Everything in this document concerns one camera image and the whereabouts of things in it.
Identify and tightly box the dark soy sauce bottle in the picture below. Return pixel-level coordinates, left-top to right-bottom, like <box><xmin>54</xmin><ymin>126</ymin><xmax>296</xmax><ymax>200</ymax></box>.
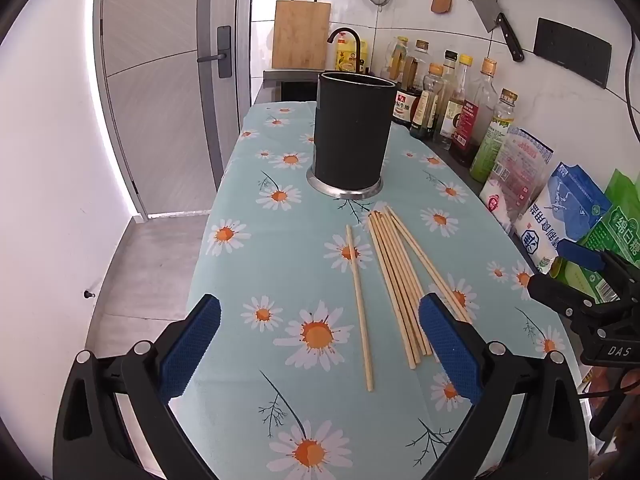
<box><xmin>391</xmin><ymin>86</ymin><xmax>424</xmax><ymax>127</ymax></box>

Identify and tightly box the clear bottle brown cap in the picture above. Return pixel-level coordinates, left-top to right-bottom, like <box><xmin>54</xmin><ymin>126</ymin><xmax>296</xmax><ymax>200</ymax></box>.
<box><xmin>404</xmin><ymin>39</ymin><xmax>432</xmax><ymax>92</ymax></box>

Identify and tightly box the grey door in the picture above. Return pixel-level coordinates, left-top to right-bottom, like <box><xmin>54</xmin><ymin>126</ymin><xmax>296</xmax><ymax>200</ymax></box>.
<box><xmin>92</xmin><ymin>0</ymin><xmax>256</xmax><ymax>221</ymax></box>

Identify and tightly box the black curved faucet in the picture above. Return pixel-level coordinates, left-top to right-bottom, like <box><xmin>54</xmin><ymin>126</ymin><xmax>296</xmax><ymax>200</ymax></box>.
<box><xmin>327</xmin><ymin>27</ymin><xmax>363</xmax><ymax>75</ymax></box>

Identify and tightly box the black kitchen sink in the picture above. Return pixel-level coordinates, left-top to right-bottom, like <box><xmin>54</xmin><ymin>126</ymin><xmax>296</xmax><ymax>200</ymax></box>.
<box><xmin>252</xmin><ymin>70</ymin><xmax>321</xmax><ymax>106</ymax></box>

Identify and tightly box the blue and white salt bag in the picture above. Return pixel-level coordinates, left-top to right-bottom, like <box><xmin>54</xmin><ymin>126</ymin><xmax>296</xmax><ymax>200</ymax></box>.
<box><xmin>515</xmin><ymin>162</ymin><xmax>613</xmax><ymax>276</ymax></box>

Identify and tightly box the wooden cutting board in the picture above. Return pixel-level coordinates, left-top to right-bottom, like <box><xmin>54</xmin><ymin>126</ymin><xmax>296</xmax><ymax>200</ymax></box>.
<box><xmin>271</xmin><ymin>0</ymin><xmax>332</xmax><ymax>71</ymax></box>

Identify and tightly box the bundle of wooden chopsticks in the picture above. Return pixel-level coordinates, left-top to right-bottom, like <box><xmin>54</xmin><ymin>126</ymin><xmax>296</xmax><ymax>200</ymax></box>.
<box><xmin>367</xmin><ymin>205</ymin><xmax>473</xmax><ymax>370</ymax></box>

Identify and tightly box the black cable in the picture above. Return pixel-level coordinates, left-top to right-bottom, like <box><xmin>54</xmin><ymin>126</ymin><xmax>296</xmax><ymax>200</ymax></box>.
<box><xmin>622</xmin><ymin>20</ymin><xmax>640</xmax><ymax>126</ymax></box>

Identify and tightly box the clear bottle black cap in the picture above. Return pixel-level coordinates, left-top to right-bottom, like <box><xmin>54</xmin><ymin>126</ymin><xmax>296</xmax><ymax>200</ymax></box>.
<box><xmin>433</xmin><ymin>50</ymin><xmax>461</xmax><ymax>146</ymax></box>

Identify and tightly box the green sugar bag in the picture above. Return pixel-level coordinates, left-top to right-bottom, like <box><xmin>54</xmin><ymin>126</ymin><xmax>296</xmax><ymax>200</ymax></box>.
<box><xmin>560</xmin><ymin>169</ymin><xmax>640</xmax><ymax>306</ymax></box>

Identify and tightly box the yellow oil jug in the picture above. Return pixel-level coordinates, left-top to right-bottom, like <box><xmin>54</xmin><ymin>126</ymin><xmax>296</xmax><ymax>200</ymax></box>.
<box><xmin>336</xmin><ymin>32</ymin><xmax>369</xmax><ymax>75</ymax></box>

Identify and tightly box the thin wooden chopstick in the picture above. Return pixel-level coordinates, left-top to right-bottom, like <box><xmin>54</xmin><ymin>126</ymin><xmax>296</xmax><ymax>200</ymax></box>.
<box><xmin>345</xmin><ymin>225</ymin><xmax>375</xmax><ymax>392</ymax></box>

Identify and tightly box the green label bottle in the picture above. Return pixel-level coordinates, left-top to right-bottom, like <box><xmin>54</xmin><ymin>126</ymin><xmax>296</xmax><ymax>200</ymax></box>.
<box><xmin>469</xmin><ymin>88</ymin><xmax>518</xmax><ymax>184</ymax></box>

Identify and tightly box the steel cleaver black handle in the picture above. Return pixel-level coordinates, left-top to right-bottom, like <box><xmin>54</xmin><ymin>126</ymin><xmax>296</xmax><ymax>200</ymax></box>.
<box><xmin>464</xmin><ymin>0</ymin><xmax>525</xmax><ymax>63</ymax></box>

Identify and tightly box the black door handle lock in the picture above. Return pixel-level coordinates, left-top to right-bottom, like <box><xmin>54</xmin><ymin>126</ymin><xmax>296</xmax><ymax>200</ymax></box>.
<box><xmin>196</xmin><ymin>26</ymin><xmax>235</xmax><ymax>79</ymax></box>

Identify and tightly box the red label bottle gold cap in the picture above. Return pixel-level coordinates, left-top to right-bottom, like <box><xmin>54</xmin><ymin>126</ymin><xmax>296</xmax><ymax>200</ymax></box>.
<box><xmin>449</xmin><ymin>58</ymin><xmax>499</xmax><ymax>168</ymax></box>

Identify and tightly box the clear oil bottle yellow cap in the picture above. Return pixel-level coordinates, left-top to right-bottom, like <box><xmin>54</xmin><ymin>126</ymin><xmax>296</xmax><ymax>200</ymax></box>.
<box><xmin>382</xmin><ymin>36</ymin><xmax>412</xmax><ymax>83</ymax></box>

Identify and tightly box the white sugar bag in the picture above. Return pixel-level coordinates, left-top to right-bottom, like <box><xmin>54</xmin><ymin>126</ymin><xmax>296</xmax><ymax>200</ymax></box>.
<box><xmin>480</xmin><ymin>127</ymin><xmax>555</xmax><ymax>236</ymax></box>

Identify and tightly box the black cylindrical utensil holder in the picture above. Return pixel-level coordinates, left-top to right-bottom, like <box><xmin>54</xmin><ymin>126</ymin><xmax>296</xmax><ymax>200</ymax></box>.
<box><xmin>306</xmin><ymin>71</ymin><xmax>385</xmax><ymax>197</ymax></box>

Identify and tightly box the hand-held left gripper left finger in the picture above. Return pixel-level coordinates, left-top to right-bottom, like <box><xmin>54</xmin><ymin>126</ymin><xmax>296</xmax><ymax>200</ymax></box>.
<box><xmin>52</xmin><ymin>294</ymin><xmax>223</xmax><ymax>480</ymax></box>

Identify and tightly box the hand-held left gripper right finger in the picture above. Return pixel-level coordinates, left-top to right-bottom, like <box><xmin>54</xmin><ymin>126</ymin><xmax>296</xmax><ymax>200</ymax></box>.
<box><xmin>417</xmin><ymin>292</ymin><xmax>593</xmax><ymax>480</ymax></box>

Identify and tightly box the daisy print tablecloth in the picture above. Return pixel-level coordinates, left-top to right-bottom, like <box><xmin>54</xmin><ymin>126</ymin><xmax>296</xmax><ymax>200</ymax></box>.
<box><xmin>185</xmin><ymin>101</ymin><xmax>583</xmax><ymax>480</ymax></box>

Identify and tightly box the sauce bottle orange cap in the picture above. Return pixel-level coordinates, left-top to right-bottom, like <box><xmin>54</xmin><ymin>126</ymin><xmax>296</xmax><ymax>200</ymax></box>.
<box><xmin>410</xmin><ymin>62</ymin><xmax>447</xmax><ymax>141</ymax></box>

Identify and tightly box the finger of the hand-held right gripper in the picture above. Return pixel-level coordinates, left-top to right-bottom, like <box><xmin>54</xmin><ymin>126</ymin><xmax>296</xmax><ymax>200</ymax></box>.
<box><xmin>556</xmin><ymin>238</ymin><xmax>640</xmax><ymax>306</ymax></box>
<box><xmin>527</xmin><ymin>271</ymin><xmax>608</xmax><ymax>331</ymax></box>

